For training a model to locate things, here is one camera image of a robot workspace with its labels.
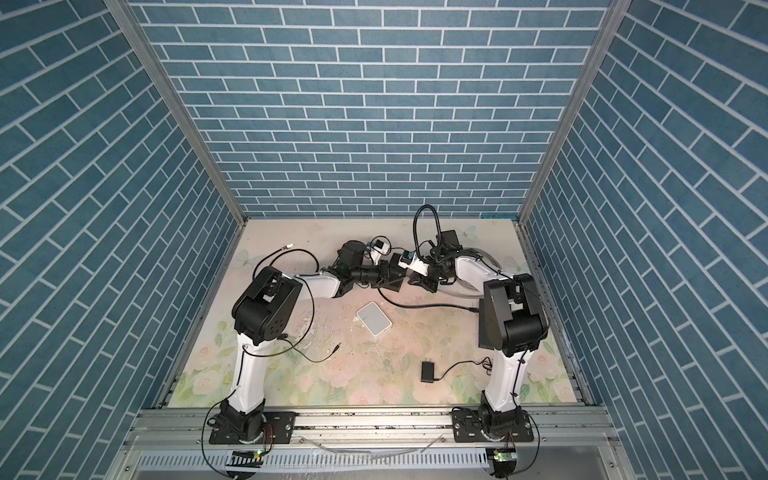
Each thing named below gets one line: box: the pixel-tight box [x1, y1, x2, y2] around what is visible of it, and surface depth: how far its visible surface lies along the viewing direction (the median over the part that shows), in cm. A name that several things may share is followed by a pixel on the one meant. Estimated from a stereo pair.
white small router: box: [356, 301, 393, 337], surface depth 94 cm
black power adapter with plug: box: [420, 356, 493, 383], surface depth 84 cm
